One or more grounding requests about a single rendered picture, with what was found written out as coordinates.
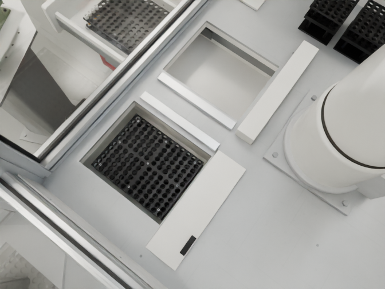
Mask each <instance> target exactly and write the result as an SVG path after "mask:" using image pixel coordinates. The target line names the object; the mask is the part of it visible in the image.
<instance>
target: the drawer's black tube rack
mask: <svg viewBox="0 0 385 289"><path fill-rule="evenodd" d="M142 120H144V121H145V122H143V121H142ZM147 124H150V126H149V125H147ZM153 128H155V129H156V130H154V129H153ZM158 132H161V131H160V130H158V129H157V128H156V127H155V126H153V125H152V124H151V123H149V122H148V121H146V120H145V119H143V118H141V119H140V120H138V121H137V123H136V124H135V125H134V127H133V128H132V129H131V130H130V132H129V133H128V134H127V135H126V136H125V137H124V138H123V139H122V140H121V142H119V144H118V145H117V146H116V147H115V148H114V149H113V151H112V152H111V153H110V154H109V155H108V156H107V157H106V158H105V160H104V161H103V162H102V163H100V164H99V167H98V168H97V169H96V170H97V171H99V172H100V173H101V174H102V175H104V176H105V177H107V178H108V179H109V180H110V181H112V182H113V183H114V184H115V185H117V186H118V187H119V188H120V189H122V190H123V191H124V192H126V193H127V194H128V195H129V196H131V197H132V198H133V199H134V200H136V201H137V202H138V203H140V204H141V205H142V206H144V207H145V208H146V209H147V210H149V211H150V212H151V213H152V214H154V215H155V216H156V217H157V218H159V219H160V220H163V219H164V217H165V216H166V214H167V213H168V212H169V210H170V209H171V208H172V206H173V205H174V203H176V201H177V200H178V198H179V197H180V196H181V195H182V193H183V192H184V191H185V189H186V188H187V187H188V185H189V184H190V182H191V181H192V180H193V179H194V177H195V176H196V175H197V174H198V172H199V171H200V169H201V168H202V167H203V164H204V162H203V161H201V160H200V159H199V158H197V157H196V156H194V155H193V154H192V153H190V152H189V151H187V150H186V149H185V148H184V147H182V146H181V145H179V144H178V143H176V142H175V141H174V140H172V139H171V138H170V137H168V136H167V135H166V134H164V133H163V132H161V134H159V133H158ZM164 136H166V138H165V137H164ZM114 139H115V138H114ZM117 141H118V140H117ZM171 141H173V143H172V142H171ZM176 145H178V146H179V147H178V146H176ZM181 149H184V151H183V150H181ZM187 153H190V155H188V154H187ZM193 157H195V158H196V159H194V158H193ZM198 161H201V163H199V162H198Z"/></svg>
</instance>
